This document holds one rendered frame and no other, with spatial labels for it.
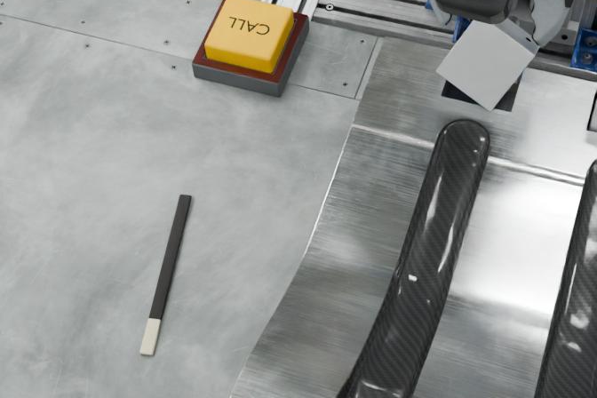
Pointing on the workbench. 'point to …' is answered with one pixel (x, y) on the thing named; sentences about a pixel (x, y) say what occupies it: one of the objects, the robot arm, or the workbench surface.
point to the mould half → (354, 305)
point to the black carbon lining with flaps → (431, 274)
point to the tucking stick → (165, 276)
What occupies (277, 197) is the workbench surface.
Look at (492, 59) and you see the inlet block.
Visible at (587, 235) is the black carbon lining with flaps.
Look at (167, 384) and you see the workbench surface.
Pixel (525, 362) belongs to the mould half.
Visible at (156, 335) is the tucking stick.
